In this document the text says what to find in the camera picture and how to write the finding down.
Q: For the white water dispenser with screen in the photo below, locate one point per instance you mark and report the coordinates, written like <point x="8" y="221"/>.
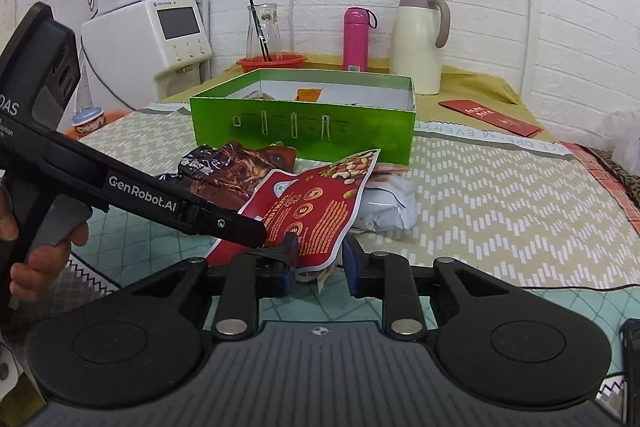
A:
<point x="125" y="47"/>

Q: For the pink thermos bottle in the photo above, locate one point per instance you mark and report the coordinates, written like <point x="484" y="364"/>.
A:
<point x="356" y="39"/>

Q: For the yellow tablecloth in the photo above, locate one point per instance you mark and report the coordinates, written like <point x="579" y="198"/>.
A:
<point x="480" y="82"/>

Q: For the glass carafe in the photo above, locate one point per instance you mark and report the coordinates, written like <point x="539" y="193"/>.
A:
<point x="272" y="32"/>

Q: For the black device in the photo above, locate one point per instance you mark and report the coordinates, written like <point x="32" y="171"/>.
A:
<point x="631" y="367"/>

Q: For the dark brown jerky packet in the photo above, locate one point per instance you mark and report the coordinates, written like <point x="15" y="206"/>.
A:
<point x="235" y="172"/>

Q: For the red nuts pouch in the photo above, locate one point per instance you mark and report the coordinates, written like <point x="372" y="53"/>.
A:
<point x="320" y="217"/>

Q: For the orange snack packet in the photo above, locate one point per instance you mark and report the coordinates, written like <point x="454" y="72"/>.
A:
<point x="307" y="96"/>

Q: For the red plaid cloth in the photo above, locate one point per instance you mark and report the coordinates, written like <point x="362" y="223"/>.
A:
<point x="600" y="177"/>

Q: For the printed bowl with blue lid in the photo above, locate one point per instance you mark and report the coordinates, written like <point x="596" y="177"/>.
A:
<point x="89" y="119"/>

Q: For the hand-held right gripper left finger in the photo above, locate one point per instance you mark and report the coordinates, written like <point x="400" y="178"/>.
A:
<point x="291" y="264"/>

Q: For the clear plastic bag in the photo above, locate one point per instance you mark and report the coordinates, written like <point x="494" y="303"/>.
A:
<point x="620" y="137"/>

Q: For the cream thermal jug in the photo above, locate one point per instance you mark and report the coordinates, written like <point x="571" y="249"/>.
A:
<point x="415" y="47"/>

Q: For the leopard print cloth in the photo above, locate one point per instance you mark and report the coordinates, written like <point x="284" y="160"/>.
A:
<point x="625" y="179"/>

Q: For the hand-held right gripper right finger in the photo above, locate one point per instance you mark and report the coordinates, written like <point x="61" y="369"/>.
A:
<point x="352" y="267"/>

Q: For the red envelope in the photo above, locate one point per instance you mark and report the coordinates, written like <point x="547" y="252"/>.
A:
<point x="490" y="117"/>

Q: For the black straws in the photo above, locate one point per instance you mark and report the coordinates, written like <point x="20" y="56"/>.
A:
<point x="260" y="32"/>

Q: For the green cardboard box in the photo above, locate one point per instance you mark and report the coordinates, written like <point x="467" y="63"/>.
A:
<point x="210" y="127"/>

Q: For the green patterned tablecloth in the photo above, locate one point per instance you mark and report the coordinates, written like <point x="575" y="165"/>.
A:
<point x="500" y="207"/>

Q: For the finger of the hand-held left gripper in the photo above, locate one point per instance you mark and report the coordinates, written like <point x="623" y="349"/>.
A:
<point x="225" y="227"/>

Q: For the red plastic basket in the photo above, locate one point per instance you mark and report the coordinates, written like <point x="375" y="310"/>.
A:
<point x="250" y="66"/>

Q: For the small white packet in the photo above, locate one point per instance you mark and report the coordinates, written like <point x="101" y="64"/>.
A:
<point x="315" y="279"/>

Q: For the clear packet of brown dates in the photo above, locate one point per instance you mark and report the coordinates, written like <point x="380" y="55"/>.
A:
<point x="260" y="96"/>

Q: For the white pillow snack packet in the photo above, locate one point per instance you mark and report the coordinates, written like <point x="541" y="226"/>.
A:
<point x="390" y="207"/>

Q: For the person's left hand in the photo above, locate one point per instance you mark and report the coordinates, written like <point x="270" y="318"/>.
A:
<point x="50" y="267"/>

